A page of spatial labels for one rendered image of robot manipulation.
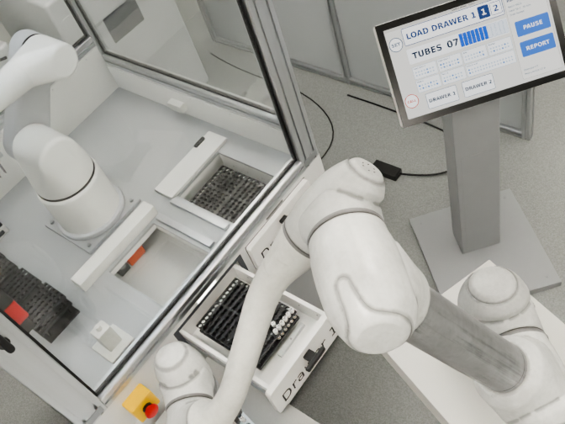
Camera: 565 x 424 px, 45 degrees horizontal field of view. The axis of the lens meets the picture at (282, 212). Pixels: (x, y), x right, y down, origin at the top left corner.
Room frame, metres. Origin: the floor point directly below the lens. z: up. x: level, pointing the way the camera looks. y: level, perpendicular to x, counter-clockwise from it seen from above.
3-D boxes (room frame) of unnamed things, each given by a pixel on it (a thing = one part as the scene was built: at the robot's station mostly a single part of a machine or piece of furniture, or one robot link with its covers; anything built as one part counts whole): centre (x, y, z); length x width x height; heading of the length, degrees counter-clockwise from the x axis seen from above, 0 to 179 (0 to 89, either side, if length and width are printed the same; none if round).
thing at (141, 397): (0.91, 0.53, 0.88); 0.07 x 0.05 x 0.07; 126
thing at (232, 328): (1.02, 0.20, 0.87); 0.22 x 0.18 x 0.06; 36
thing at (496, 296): (0.71, -0.37, 1.00); 0.18 x 0.16 x 0.22; 174
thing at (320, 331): (0.85, 0.08, 0.87); 0.29 x 0.02 x 0.11; 126
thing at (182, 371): (0.75, 0.33, 1.19); 0.13 x 0.11 x 0.16; 176
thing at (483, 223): (1.48, -0.70, 0.51); 0.50 x 0.45 x 1.02; 174
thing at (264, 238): (1.30, 0.01, 0.87); 0.29 x 0.02 x 0.11; 126
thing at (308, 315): (1.03, 0.21, 0.86); 0.40 x 0.26 x 0.06; 36
